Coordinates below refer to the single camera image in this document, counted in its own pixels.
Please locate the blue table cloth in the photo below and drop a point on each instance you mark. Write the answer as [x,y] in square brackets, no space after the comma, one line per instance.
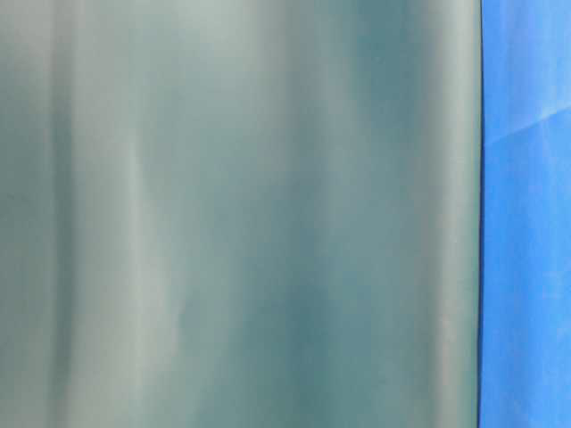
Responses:
[525,338]

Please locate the green backdrop sheet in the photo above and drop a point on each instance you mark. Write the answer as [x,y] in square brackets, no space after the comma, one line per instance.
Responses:
[239,213]

